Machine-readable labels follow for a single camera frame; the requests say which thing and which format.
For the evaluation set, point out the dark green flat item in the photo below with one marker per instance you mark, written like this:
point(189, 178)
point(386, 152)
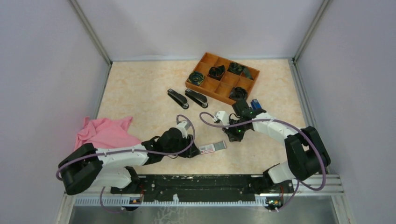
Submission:
point(247, 73)

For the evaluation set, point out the pink cloth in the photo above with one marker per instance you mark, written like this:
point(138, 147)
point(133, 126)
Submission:
point(106, 133)

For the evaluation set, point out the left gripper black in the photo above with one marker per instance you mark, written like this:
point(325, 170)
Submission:
point(192, 152)

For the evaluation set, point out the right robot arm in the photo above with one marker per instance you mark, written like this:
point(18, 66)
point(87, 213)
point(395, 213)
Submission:
point(306, 153)

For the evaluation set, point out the black coiled item lower right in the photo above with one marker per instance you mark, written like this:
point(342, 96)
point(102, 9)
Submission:
point(238, 93)

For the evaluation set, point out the black coiled item centre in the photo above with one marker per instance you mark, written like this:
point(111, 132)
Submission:
point(217, 72)

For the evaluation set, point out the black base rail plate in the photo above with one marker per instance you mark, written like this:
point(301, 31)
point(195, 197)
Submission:
point(203, 188)

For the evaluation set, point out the orange compartment tray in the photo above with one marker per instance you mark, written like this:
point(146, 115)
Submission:
point(220, 90)

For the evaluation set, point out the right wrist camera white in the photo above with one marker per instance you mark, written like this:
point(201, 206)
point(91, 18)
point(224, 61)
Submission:
point(222, 117)

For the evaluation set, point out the black coiled item blue-green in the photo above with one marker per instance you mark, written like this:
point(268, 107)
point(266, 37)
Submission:
point(196, 78)

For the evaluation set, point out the black coiled item upper right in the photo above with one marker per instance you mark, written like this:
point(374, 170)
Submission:
point(235, 68)

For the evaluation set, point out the black stapler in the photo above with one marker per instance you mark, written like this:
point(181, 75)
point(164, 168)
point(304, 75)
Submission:
point(178, 98)
point(198, 98)

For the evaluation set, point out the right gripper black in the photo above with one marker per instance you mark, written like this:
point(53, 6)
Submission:
point(232, 136)

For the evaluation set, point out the red white staple box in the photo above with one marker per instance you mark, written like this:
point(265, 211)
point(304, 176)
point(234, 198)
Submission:
point(207, 149)

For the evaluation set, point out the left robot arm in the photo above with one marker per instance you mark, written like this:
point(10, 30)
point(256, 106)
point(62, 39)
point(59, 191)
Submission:
point(92, 168)

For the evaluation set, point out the tray of staple strips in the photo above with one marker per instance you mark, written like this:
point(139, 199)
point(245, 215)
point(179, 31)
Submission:
point(220, 145)

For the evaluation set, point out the blue stapler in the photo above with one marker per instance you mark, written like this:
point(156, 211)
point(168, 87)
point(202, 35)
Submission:
point(256, 105)

